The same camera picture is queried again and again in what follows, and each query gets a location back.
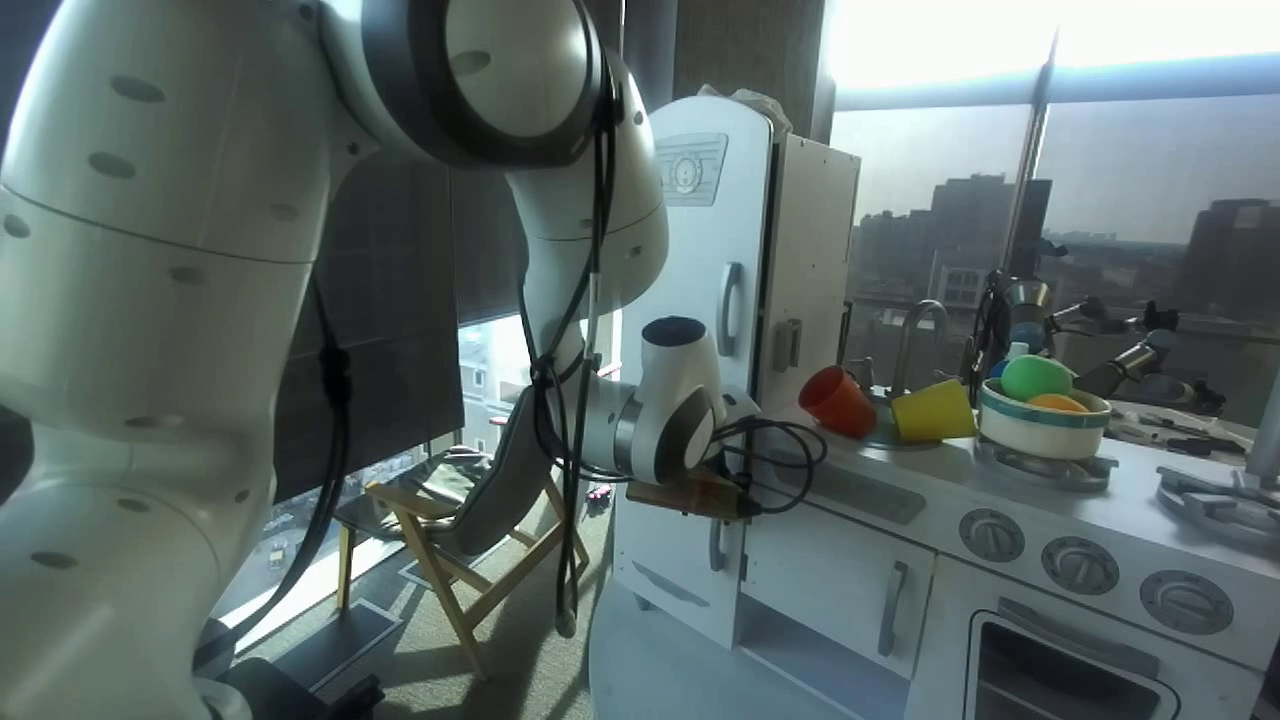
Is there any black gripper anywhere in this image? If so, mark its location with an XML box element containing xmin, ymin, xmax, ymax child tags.
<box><xmin>699</xmin><ymin>447</ymin><xmax>768</xmax><ymax>534</ymax></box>

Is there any short white fridge cabinet door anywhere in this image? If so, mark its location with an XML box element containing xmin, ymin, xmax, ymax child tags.
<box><xmin>613</xmin><ymin>488</ymin><xmax>751</xmax><ymax>658</ymax></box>

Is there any tall white fridge cabinet door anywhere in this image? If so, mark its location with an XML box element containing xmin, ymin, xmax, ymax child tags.
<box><xmin>618</xmin><ymin>93</ymin><xmax>780</xmax><ymax>452</ymax></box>

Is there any white under-counter cabinet door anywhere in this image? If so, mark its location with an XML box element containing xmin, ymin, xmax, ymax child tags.
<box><xmin>742</xmin><ymin>485</ymin><xmax>942</xmax><ymax>683</ymax></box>

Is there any red toy cup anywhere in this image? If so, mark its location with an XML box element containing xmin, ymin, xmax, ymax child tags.
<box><xmin>797</xmin><ymin>363</ymin><xmax>883</xmax><ymax>443</ymax></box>

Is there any yellow toy cup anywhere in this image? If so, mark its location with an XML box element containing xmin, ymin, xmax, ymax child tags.
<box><xmin>889</xmin><ymin>376</ymin><xmax>983</xmax><ymax>447</ymax></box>

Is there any wooden folding deck chair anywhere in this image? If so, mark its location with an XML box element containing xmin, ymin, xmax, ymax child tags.
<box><xmin>331</xmin><ymin>415</ymin><xmax>593</xmax><ymax>672</ymax></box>

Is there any grey oven knob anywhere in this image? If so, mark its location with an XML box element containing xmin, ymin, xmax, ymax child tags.
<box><xmin>1136</xmin><ymin>570</ymin><xmax>1238</xmax><ymax>640</ymax></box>
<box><xmin>1040</xmin><ymin>534</ymin><xmax>1120</xmax><ymax>599</ymax></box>
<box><xmin>956</xmin><ymin>509</ymin><xmax>1028</xmax><ymax>570</ymax></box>

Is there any white toy kitchen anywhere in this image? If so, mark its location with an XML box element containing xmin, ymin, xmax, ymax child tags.
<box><xmin>584</xmin><ymin>93</ymin><xmax>1280</xmax><ymax>720</ymax></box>

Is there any white toy oven door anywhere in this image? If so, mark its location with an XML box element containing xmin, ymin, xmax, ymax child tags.
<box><xmin>913</xmin><ymin>555</ymin><xmax>1266</xmax><ymax>720</ymax></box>

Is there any white bowl with green rim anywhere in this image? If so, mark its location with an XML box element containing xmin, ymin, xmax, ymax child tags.
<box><xmin>976</xmin><ymin>376</ymin><xmax>1118</xmax><ymax>464</ymax></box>

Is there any green toy item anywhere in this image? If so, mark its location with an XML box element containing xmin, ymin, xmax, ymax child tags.
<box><xmin>997</xmin><ymin>352</ymin><xmax>1079</xmax><ymax>403</ymax></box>

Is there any blue toy bottle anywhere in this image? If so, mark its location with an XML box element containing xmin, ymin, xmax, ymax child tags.
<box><xmin>1004</xmin><ymin>318</ymin><xmax>1058</xmax><ymax>363</ymax></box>

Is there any dark roller window blind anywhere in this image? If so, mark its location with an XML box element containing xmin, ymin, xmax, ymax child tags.
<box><xmin>271</xmin><ymin>145</ymin><xmax>532</xmax><ymax>509</ymax></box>

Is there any black floor box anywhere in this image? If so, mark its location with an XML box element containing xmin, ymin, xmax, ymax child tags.
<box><xmin>224</xmin><ymin>596</ymin><xmax>406</xmax><ymax>720</ymax></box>

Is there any wrist camera with yellow mount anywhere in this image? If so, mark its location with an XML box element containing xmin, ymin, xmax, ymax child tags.
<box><xmin>621</xmin><ymin>471</ymin><xmax>751</xmax><ymax>526</ymax></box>

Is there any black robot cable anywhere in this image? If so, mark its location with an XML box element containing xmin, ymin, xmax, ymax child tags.
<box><xmin>511</xmin><ymin>0</ymin><xmax>833</xmax><ymax>635</ymax></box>

